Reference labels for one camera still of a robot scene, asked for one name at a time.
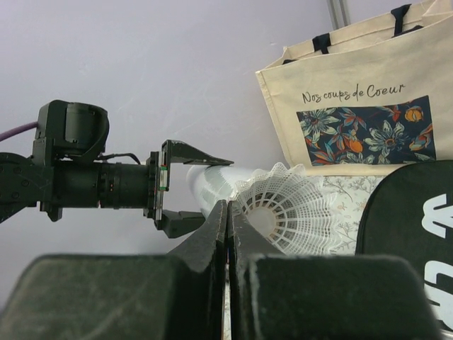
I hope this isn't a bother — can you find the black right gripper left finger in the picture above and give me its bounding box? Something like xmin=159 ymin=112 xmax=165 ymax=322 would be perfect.
xmin=1 ymin=200 xmax=227 ymax=339

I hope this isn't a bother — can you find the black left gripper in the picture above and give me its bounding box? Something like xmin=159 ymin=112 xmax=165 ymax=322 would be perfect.
xmin=98 ymin=140 xmax=234 ymax=239

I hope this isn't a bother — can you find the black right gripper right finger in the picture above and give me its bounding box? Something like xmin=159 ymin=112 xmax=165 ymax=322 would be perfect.
xmin=227 ymin=202 xmax=442 ymax=339

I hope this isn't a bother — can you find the white shuttlecock tube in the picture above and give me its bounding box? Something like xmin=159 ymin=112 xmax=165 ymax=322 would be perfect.
xmin=186 ymin=165 xmax=266 ymax=217

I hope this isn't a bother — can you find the white shuttlecock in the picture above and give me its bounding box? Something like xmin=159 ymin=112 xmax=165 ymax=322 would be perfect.
xmin=231 ymin=162 xmax=340 ymax=255

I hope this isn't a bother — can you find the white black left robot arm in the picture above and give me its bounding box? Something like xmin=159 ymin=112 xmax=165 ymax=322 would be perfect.
xmin=1 ymin=100 xmax=231 ymax=238

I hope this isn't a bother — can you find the floral patterned table mat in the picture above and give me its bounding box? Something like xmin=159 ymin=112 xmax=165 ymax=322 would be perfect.
xmin=323 ymin=176 xmax=384 ymax=255

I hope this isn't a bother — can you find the black Crossway racket bag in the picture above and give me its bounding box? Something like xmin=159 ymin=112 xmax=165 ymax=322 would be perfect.
xmin=355 ymin=160 xmax=452 ymax=336

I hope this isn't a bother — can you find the beige floral tote bag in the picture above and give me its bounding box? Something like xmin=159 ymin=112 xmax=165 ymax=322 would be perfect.
xmin=256 ymin=1 xmax=452 ymax=176

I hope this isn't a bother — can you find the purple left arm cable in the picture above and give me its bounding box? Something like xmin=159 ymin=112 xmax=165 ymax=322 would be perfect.
xmin=0 ymin=120 xmax=39 ymax=142

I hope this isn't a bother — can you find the aluminium frame post left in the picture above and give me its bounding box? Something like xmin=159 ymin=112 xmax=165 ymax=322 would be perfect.
xmin=326 ymin=0 xmax=350 ymax=30

